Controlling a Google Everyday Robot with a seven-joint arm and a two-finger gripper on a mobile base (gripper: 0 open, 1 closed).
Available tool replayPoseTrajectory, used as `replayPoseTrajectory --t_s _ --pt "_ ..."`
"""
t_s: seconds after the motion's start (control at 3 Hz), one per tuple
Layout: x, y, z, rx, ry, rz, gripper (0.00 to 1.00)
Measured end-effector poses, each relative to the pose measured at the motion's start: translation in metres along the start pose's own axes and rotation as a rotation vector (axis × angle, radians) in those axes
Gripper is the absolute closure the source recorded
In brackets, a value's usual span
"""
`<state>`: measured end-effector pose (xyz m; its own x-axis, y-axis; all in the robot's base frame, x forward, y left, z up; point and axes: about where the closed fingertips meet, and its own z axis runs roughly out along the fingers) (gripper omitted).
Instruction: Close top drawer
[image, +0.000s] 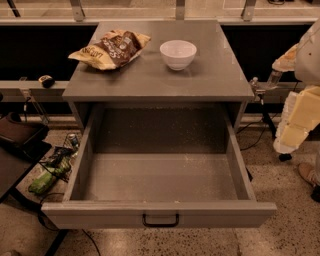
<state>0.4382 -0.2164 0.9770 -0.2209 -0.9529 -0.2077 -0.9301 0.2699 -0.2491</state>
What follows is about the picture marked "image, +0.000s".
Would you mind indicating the grey top drawer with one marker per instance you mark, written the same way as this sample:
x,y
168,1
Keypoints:
x,y
159,161

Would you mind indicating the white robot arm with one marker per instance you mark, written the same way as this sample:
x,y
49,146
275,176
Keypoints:
x,y
301,112

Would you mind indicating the grey cabinet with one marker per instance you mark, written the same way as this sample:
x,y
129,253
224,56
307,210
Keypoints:
x,y
214,74

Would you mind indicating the white bowl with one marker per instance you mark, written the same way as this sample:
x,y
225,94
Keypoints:
x,y
178,54

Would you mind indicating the soda can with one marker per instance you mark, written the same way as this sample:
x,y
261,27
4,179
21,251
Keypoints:
x,y
73,140

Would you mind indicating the brown yellow chip bag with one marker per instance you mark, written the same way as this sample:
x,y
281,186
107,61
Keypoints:
x,y
114,50

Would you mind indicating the green snack bag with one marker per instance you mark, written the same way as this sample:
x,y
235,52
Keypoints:
x,y
49,175

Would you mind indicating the clear plastic water bottle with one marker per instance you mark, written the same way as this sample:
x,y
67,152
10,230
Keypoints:
x,y
274,79

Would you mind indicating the black yellow tape measure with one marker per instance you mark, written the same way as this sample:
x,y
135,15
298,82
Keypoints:
x,y
46,81

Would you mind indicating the black tripod stand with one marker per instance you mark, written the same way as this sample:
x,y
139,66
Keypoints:
x,y
259,91

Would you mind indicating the dark side table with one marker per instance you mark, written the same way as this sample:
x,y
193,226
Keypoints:
x,y
21,147

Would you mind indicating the brown shoe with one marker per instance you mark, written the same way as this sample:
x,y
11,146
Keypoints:
x,y
309,174

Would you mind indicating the black drawer handle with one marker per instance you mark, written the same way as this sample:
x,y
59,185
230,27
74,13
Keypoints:
x,y
165,221

